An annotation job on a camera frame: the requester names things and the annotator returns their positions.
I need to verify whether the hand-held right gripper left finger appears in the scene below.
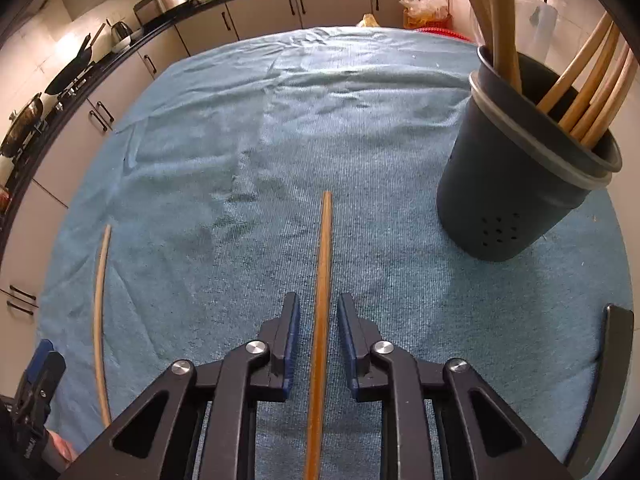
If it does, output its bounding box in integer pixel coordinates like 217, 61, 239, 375
59, 291, 301, 480

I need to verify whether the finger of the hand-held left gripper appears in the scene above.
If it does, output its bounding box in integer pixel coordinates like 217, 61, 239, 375
15, 338, 67, 427

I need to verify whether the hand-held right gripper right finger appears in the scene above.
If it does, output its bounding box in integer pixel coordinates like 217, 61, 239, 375
336, 292, 576, 480

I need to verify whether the tan wooden chopstick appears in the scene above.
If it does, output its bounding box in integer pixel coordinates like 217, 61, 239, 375
93, 225, 114, 429
304, 191, 334, 480

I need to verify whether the dark round utensil holder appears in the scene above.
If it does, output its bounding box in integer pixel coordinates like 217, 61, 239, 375
436, 45, 624, 263

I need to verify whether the bunch of wooden chopsticks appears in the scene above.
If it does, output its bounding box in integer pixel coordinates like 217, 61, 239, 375
447, 0, 640, 151

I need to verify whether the person's left hand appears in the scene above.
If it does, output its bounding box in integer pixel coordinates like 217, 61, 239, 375
46, 432, 79, 476

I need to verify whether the blue towel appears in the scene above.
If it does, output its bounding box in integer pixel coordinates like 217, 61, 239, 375
37, 27, 632, 480

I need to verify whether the black chair back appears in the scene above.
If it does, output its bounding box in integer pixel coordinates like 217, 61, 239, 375
564, 304, 635, 468

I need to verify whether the black wok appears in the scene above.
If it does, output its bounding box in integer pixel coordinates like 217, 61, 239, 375
44, 22, 109, 96

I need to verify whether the red plastic basket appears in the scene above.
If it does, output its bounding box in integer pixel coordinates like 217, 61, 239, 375
414, 25, 476, 44

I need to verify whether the steel kettle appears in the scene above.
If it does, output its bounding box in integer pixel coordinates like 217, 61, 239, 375
109, 19, 134, 54

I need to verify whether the clear bag with orange snacks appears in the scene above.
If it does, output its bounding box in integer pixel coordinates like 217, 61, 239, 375
400, 0, 454, 29

